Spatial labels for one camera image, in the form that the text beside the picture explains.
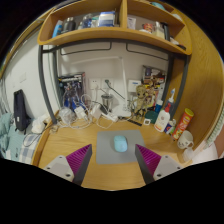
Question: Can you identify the white wall socket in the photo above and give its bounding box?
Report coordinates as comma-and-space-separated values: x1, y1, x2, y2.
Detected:
89, 78, 102, 90
101, 78, 114, 89

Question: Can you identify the teal blanket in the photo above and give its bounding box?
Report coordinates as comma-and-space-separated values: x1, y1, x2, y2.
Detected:
0, 112, 17, 158

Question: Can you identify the white charger block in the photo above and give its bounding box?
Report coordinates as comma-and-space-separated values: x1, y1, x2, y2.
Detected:
73, 105, 88, 120

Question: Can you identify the light blue computer mouse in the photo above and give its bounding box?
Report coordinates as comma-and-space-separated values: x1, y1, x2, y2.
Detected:
113, 134, 129, 154

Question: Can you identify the red and yellow chips can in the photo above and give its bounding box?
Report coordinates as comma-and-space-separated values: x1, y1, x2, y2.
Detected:
171, 107, 195, 141

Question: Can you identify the green checked hanging cloth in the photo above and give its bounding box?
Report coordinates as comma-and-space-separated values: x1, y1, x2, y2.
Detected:
204, 111, 224, 148

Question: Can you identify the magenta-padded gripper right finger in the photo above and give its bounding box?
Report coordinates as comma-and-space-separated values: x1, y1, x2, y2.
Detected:
134, 143, 184, 185

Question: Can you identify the white lotion bottle red cap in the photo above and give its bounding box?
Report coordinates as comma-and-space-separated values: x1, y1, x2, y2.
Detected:
153, 102, 172, 133

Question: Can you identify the brown tree figurine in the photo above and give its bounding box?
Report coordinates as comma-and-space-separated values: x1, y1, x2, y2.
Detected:
131, 84, 153, 123

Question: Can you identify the clear plastic container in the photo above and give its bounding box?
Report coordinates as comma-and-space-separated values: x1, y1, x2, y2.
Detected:
181, 148, 194, 163

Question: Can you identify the colourful printed box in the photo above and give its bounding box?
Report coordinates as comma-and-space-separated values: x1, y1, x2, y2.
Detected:
142, 65, 167, 88

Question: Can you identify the white power adapter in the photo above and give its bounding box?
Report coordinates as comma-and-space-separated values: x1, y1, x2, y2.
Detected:
89, 104, 103, 120

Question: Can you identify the dark metal frame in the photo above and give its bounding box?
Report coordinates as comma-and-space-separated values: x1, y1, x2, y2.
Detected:
37, 38, 192, 125

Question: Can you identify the white desk lamp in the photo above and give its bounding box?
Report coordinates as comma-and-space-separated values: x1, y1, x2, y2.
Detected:
71, 55, 133, 118

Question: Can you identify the grey rectangular mouse pad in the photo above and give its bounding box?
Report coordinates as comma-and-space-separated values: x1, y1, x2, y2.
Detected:
95, 129, 147, 165

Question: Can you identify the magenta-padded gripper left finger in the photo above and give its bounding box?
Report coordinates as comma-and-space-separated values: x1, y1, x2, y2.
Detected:
43, 143, 93, 187

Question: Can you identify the white mug with face print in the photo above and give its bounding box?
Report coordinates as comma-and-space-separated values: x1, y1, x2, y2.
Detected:
176, 129, 195, 150

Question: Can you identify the blue model kit box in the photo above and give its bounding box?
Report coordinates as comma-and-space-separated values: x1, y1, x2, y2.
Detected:
58, 72, 87, 111

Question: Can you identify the wooden wall shelf unit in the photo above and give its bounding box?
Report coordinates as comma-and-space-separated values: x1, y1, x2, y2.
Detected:
37, 0, 194, 56

